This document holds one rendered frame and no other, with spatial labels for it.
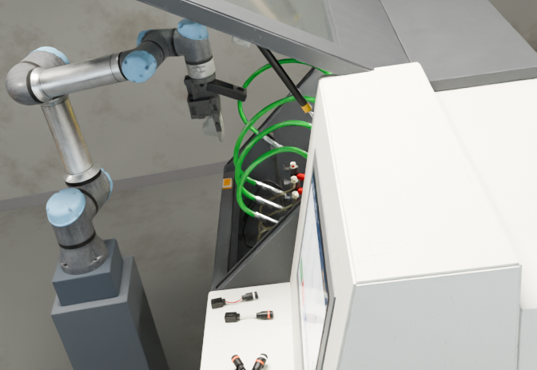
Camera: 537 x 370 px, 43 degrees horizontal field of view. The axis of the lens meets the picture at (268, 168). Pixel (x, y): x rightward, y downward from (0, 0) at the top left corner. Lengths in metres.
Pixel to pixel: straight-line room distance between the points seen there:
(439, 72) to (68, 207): 1.13
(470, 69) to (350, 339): 0.81
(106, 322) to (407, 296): 1.45
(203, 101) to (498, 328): 1.13
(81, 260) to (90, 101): 2.06
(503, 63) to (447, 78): 0.14
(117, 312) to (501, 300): 1.47
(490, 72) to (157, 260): 2.47
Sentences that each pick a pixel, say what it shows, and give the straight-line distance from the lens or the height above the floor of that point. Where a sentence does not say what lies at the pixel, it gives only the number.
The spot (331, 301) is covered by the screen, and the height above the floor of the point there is 1.43.
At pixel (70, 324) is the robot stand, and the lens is 2.28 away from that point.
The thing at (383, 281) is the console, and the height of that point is 1.55.
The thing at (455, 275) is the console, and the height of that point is 1.54.
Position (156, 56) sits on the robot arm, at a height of 1.56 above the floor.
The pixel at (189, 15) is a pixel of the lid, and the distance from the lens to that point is 1.46.
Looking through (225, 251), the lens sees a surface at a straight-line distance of 2.02.
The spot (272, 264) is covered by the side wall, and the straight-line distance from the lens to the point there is 1.79.
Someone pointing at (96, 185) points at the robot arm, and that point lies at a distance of 2.21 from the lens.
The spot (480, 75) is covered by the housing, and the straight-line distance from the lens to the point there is 1.59.
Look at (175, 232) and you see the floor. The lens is 3.85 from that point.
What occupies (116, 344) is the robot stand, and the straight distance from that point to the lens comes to 2.32.
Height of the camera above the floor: 2.15
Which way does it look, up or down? 30 degrees down
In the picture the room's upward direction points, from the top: 10 degrees counter-clockwise
